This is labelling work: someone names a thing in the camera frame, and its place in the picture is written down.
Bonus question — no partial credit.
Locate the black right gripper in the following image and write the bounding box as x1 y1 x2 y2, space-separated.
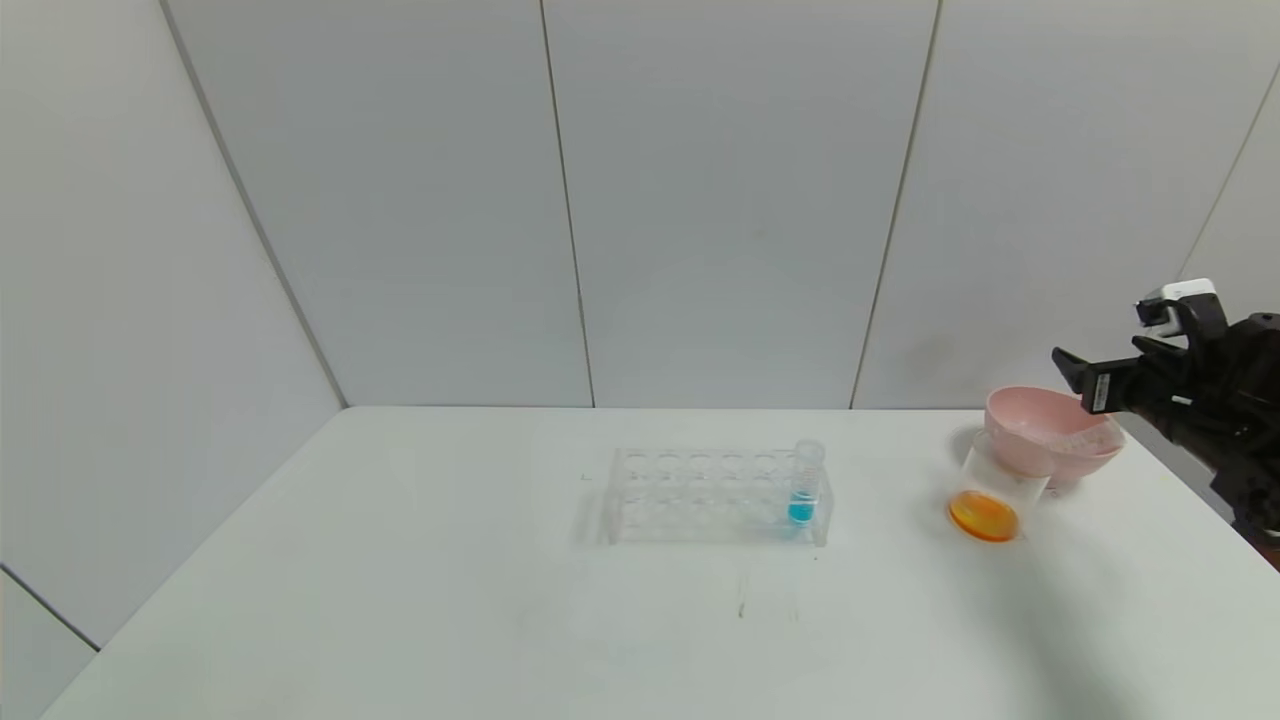
1051 335 1194 416

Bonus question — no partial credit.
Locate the clear plastic beaker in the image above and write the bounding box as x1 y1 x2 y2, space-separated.
946 432 1053 544

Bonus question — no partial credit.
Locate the test tube with blue pigment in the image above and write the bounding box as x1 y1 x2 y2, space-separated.
786 439 826 527

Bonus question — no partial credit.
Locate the clear acrylic test tube rack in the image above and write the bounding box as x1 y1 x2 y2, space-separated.
598 445 833 548

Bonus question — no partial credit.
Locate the pink bowl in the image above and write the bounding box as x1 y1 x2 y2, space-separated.
982 386 1126 489

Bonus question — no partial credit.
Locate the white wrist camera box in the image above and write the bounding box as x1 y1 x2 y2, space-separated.
1134 279 1217 338

